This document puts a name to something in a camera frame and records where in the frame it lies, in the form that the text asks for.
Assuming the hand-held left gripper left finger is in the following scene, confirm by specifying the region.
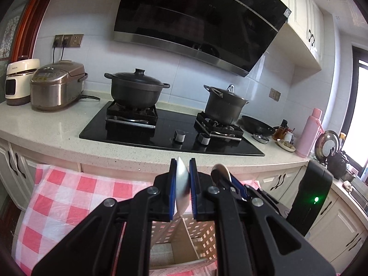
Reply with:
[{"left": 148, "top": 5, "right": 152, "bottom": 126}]
[{"left": 31, "top": 158, "right": 177, "bottom": 276}]

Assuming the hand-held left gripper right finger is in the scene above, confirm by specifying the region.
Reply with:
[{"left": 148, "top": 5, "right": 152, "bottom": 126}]
[{"left": 189, "top": 158, "right": 337, "bottom": 276}]

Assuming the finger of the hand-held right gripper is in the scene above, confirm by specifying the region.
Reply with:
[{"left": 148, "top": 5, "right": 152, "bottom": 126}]
[
  {"left": 229, "top": 175, "right": 289, "bottom": 219},
  {"left": 216, "top": 178, "right": 232, "bottom": 193}
]

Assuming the cream plastic utensil holder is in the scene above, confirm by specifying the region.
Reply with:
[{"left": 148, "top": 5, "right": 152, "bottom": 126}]
[{"left": 149, "top": 214, "right": 217, "bottom": 271}]

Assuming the black kettle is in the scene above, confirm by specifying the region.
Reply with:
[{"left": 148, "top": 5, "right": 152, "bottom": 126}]
[{"left": 328, "top": 147, "right": 350, "bottom": 180}]

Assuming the glass pot lid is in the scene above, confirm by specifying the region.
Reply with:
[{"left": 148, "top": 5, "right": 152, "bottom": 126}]
[{"left": 315, "top": 130, "right": 341, "bottom": 164}]

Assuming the small bowl of food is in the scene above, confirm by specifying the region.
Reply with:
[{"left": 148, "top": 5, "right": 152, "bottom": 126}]
[{"left": 276, "top": 138, "right": 296, "bottom": 152}]

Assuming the pink thermos flask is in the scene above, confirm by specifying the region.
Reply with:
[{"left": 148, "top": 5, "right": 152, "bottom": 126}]
[{"left": 296, "top": 108, "right": 324, "bottom": 158}]

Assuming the oil bottle with black cap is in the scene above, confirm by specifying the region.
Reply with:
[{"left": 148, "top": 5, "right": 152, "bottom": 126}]
[{"left": 273, "top": 119, "right": 288, "bottom": 141}]

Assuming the black wok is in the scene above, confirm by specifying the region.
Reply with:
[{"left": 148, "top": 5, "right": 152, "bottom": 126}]
[{"left": 241, "top": 115, "right": 279, "bottom": 138}]

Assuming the black glass gas cooktop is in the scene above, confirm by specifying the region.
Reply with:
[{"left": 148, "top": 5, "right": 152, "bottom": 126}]
[{"left": 79, "top": 101, "right": 265, "bottom": 156}]

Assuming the dark grey stockpot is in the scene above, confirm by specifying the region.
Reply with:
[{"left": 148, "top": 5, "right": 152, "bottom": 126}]
[{"left": 204, "top": 84, "right": 249, "bottom": 126}]

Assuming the dark framed window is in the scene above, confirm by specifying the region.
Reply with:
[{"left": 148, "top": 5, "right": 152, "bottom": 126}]
[{"left": 342, "top": 46, "right": 368, "bottom": 179}]

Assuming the red white checkered tablecloth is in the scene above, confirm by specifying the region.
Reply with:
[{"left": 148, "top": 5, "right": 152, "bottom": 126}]
[{"left": 14, "top": 163, "right": 261, "bottom": 276}]

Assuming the black casserole pot with lid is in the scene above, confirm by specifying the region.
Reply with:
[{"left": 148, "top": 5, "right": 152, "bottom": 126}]
[{"left": 104, "top": 68, "right": 171, "bottom": 108}]

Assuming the bronze rice cooker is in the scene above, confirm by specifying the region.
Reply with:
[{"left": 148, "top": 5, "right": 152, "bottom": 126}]
[{"left": 30, "top": 60, "right": 88, "bottom": 112}]

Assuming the white upper cabinet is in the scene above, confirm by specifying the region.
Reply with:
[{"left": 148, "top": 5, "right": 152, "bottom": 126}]
[{"left": 253, "top": 0, "right": 324, "bottom": 77}]

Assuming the black glass range hood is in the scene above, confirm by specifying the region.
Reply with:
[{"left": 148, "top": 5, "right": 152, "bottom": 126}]
[{"left": 113, "top": 0, "right": 291, "bottom": 78}]

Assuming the white small kitchen appliance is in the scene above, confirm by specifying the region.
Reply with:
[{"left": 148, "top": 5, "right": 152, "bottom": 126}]
[{"left": 5, "top": 55, "right": 41, "bottom": 106}]

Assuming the wooden framed glass door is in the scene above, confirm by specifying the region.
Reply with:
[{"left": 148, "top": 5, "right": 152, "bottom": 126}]
[{"left": 0, "top": 0, "right": 55, "bottom": 72}]

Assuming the triple wall outlet panel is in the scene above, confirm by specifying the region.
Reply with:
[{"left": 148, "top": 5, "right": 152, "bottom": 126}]
[{"left": 54, "top": 34, "right": 84, "bottom": 48}]

